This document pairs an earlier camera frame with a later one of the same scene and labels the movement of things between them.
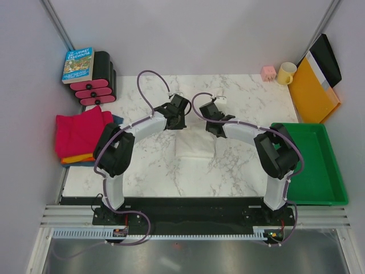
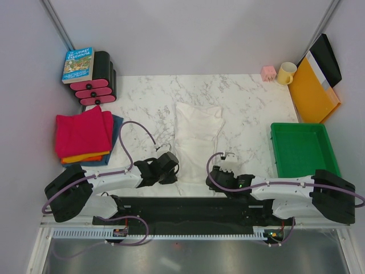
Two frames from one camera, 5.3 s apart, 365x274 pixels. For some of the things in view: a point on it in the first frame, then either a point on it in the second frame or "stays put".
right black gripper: (207, 127) -> (210, 188)
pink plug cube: (268, 73) stays put
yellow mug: (286, 73) stays put
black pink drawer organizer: (103, 89) stays put
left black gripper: (181, 125) -> (172, 178)
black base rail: (190, 213) stays put
